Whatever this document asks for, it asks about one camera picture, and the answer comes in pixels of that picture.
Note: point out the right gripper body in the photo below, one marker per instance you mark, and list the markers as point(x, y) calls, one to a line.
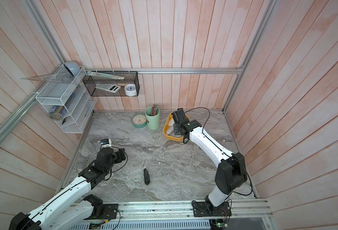
point(176, 130)

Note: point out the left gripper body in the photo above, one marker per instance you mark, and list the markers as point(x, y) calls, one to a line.
point(119, 158)

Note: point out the yellow storage box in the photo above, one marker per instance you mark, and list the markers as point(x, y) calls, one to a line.
point(168, 130)

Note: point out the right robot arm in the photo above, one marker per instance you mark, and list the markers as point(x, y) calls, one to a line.
point(231, 168)

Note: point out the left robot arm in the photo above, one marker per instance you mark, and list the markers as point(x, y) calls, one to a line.
point(73, 203)

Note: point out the green pen cup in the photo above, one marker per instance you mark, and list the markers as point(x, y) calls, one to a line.
point(153, 122)

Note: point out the pens in cup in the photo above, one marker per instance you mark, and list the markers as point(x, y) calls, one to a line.
point(154, 110)

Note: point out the green round clock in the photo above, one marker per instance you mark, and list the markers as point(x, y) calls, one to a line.
point(139, 121)

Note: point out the white tape roll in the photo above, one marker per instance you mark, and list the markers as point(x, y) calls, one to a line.
point(131, 90)

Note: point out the white calculator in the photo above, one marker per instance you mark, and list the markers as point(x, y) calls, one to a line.
point(112, 88)

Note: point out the clear triangle ruler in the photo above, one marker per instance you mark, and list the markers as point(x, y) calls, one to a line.
point(61, 77)

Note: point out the grey round speaker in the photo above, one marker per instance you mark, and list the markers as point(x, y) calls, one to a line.
point(72, 67)

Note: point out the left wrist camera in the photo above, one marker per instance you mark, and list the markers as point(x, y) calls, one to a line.
point(105, 143)

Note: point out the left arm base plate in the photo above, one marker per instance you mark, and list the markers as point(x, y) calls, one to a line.
point(110, 211)

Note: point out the black wire basket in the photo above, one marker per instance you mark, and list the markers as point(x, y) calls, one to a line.
point(112, 83)

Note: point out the white wire shelf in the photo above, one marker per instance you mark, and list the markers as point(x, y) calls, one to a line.
point(74, 97)

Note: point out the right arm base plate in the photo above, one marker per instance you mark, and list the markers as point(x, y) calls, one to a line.
point(206, 209)

